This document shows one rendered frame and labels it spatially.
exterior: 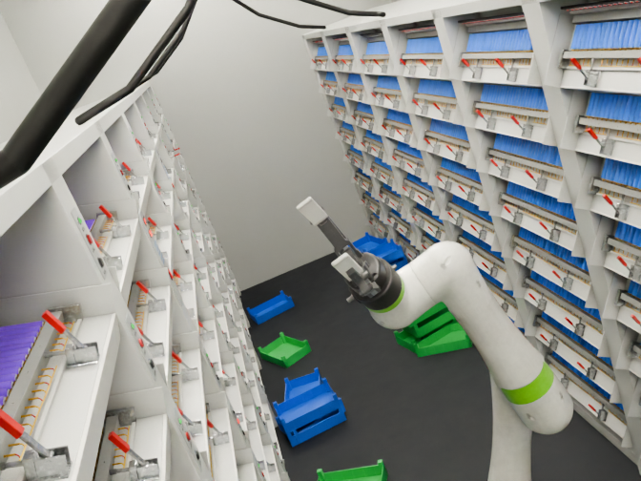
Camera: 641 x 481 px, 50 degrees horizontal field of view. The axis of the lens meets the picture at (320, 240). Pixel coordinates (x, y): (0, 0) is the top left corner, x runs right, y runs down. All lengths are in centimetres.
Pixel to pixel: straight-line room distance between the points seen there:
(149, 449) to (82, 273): 29
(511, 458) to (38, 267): 125
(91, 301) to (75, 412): 32
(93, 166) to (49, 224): 70
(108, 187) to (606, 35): 130
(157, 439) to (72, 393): 28
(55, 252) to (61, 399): 31
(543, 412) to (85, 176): 122
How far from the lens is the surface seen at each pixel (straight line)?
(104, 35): 57
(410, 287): 137
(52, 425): 85
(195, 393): 170
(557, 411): 161
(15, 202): 91
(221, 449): 184
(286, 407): 362
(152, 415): 123
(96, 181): 182
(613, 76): 187
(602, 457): 291
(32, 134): 58
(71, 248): 113
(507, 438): 184
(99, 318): 115
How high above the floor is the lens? 188
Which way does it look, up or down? 18 degrees down
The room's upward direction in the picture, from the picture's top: 21 degrees counter-clockwise
